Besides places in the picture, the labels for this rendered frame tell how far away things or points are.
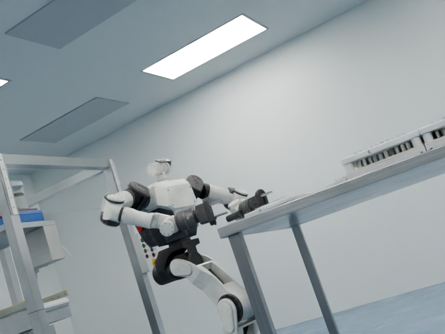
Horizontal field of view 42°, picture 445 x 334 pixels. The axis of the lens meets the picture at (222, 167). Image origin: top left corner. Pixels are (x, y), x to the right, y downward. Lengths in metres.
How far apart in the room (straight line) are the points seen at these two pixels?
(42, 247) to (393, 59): 4.07
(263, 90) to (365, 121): 1.20
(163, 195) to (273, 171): 3.69
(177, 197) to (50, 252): 0.85
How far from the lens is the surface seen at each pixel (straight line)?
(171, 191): 2.90
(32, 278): 3.15
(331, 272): 6.33
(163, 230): 2.49
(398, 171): 1.77
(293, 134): 6.39
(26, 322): 3.27
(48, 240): 3.40
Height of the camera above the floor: 0.74
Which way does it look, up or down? 10 degrees up
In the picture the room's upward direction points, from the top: 19 degrees counter-clockwise
